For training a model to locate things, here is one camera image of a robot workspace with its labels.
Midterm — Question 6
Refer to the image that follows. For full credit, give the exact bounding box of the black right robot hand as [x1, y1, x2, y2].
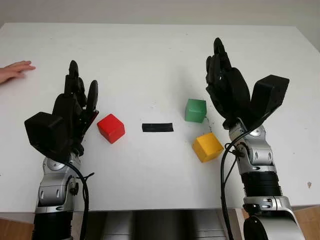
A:
[205, 37, 253, 131]

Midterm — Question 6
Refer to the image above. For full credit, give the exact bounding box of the bare person hand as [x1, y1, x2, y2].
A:
[0, 60, 37, 85]

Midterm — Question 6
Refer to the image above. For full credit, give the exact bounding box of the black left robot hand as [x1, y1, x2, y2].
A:
[51, 59, 100, 157]

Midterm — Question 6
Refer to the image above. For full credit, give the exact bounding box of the green wooden block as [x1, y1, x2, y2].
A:
[184, 98, 208, 124]

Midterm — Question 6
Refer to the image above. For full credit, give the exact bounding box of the red wooden block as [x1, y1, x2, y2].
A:
[96, 113, 126, 145]

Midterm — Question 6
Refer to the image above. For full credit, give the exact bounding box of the yellow wooden block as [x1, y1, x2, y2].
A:
[191, 132, 225, 164]

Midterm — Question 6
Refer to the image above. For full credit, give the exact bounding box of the black tape strip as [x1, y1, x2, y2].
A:
[141, 122, 174, 134]

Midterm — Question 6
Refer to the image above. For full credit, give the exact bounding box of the grey robot torso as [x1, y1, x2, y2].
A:
[101, 209, 226, 240]

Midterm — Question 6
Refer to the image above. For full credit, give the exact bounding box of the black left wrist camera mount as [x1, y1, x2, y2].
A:
[24, 111, 71, 162]

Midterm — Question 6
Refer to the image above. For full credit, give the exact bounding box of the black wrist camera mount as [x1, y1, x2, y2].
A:
[249, 74, 290, 131]
[24, 111, 71, 162]

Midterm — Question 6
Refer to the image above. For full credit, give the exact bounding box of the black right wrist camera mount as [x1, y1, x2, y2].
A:
[249, 74, 290, 131]

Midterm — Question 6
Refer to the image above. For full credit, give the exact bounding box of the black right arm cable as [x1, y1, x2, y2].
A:
[219, 109, 276, 240]

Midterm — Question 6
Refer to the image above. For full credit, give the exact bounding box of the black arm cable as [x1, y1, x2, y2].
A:
[219, 109, 276, 240]
[59, 159, 95, 240]

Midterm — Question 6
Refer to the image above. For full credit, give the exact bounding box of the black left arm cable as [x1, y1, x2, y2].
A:
[59, 159, 95, 240]

